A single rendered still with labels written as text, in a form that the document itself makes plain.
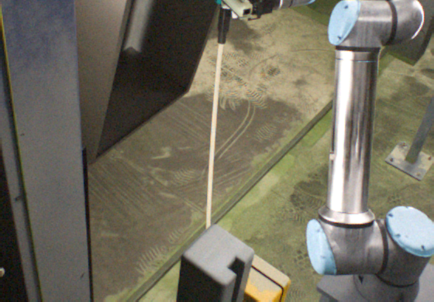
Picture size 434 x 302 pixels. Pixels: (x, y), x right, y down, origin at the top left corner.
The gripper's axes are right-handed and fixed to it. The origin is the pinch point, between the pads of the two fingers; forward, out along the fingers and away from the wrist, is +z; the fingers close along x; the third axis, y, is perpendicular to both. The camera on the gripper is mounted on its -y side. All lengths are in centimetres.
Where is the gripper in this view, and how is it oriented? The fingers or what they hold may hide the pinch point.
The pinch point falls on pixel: (223, 1)
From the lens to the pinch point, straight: 203.6
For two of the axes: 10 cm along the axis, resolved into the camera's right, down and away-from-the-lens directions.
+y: -1.2, 7.6, 6.4
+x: -4.8, -6.1, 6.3
